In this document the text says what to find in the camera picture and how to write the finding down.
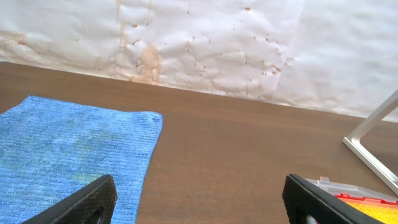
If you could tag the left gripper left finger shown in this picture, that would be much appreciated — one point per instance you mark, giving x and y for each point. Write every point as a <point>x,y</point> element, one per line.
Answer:
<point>90,202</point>

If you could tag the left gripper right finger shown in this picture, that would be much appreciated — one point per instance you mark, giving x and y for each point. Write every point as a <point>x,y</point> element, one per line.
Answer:
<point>308,202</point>

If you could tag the blue cloth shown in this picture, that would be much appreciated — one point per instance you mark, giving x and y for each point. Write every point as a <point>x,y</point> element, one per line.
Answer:
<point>71,149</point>

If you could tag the red and yellow tip box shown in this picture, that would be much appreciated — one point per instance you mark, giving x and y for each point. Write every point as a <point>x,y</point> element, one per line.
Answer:
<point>370,205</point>

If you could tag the white and blue stand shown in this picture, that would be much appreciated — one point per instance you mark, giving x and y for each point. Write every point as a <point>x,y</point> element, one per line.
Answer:
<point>371,146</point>

